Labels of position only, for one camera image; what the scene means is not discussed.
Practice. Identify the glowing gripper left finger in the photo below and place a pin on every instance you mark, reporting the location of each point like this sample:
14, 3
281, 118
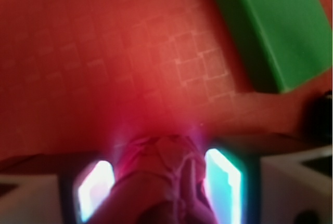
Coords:
85, 181

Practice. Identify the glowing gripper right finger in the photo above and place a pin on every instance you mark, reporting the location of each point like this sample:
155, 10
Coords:
233, 184

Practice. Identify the red paper ball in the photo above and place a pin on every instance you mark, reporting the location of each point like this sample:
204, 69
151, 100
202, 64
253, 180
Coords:
158, 180

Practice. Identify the red plastic tray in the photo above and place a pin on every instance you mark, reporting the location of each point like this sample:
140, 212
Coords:
95, 74

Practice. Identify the green rectangular block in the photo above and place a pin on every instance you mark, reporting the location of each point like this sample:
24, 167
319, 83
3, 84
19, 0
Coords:
282, 43

